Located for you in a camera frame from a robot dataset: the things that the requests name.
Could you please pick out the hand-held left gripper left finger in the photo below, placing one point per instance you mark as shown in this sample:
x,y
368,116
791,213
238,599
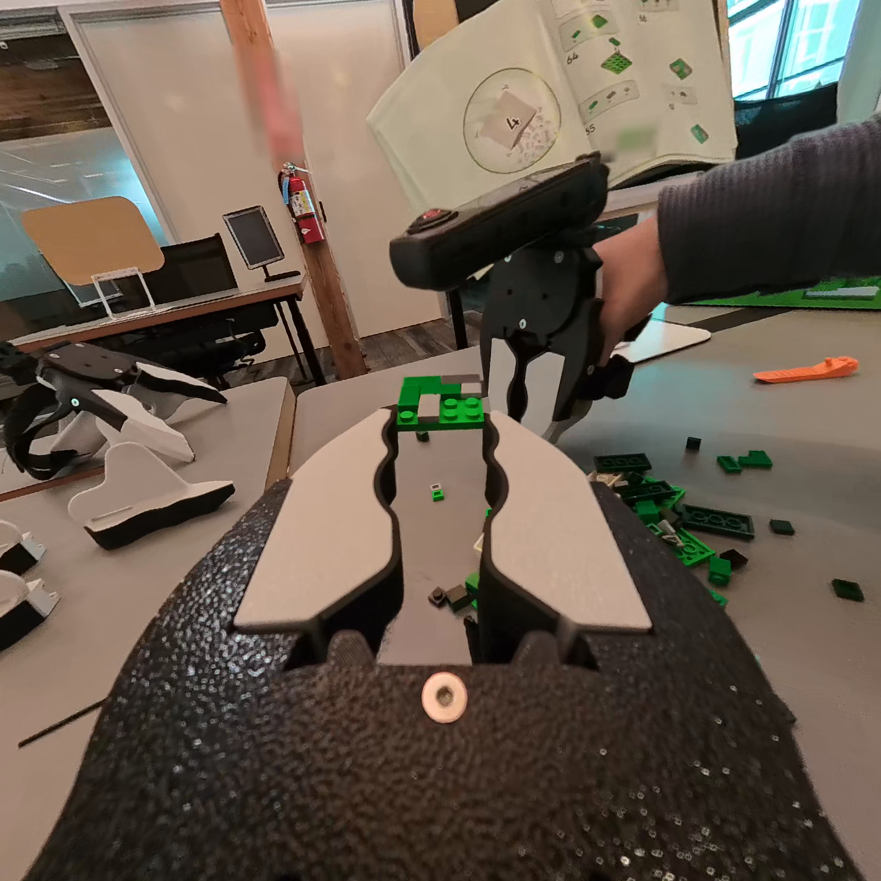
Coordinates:
x,y
323,537

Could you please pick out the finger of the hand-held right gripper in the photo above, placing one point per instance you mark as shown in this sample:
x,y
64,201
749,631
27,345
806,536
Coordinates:
x,y
521,396
564,423

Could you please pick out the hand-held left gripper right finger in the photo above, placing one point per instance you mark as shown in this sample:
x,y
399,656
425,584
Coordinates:
x,y
564,544

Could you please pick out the green grey lego plate assembly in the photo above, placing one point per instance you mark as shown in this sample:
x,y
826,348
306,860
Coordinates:
x,y
461,411

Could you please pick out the pile of lego bricks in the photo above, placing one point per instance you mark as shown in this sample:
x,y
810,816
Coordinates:
x,y
688,547

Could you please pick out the green corner lego plate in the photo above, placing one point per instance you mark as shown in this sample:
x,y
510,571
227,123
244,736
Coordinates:
x,y
754,462

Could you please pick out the person's right forearm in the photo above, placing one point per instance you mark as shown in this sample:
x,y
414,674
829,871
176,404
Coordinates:
x,y
771,213

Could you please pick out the small green lego tile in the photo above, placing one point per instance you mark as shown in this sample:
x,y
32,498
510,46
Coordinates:
x,y
729,464

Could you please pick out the lego instruction booklet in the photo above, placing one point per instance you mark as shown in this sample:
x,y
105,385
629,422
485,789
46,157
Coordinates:
x,y
482,103

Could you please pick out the dark square lego tile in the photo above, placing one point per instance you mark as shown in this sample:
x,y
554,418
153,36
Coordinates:
x,y
782,528
847,590

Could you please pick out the person's right hand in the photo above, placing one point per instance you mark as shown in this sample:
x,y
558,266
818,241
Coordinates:
x,y
633,282

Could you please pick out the white book stand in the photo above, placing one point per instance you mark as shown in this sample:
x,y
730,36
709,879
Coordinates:
x,y
678,338

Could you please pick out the orange brick separator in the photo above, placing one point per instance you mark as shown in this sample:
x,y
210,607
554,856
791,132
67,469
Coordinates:
x,y
798,373

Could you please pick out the red fire extinguisher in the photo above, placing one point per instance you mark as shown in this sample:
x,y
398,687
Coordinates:
x,y
306,213

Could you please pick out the wooden office desk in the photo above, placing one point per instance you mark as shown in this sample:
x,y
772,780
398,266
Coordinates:
x,y
227,297

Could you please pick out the spare black white gripper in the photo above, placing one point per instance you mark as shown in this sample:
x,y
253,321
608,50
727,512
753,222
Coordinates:
x,y
89,365

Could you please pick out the black mesh office chair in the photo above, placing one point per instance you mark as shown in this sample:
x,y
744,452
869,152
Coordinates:
x,y
778,124

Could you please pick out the black desk chair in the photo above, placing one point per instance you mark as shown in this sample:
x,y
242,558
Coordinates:
x,y
193,268

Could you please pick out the tablet on black stand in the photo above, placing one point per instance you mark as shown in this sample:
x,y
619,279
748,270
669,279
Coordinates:
x,y
251,237

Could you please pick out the thin black stick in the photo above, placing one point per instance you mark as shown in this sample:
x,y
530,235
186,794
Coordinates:
x,y
62,723

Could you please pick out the tan board on clear stand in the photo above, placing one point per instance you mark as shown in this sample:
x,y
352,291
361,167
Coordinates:
x,y
89,237

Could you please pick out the wooden post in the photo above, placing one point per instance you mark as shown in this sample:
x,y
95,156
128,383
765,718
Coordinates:
x,y
330,310

